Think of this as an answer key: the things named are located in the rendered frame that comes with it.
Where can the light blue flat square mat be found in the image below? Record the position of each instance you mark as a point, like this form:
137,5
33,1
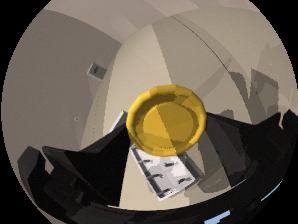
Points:
217,219

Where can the yellow plate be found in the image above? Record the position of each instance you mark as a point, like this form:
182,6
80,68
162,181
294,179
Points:
166,120

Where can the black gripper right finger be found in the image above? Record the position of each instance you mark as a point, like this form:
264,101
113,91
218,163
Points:
237,143

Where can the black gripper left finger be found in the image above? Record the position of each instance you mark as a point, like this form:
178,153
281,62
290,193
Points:
101,165

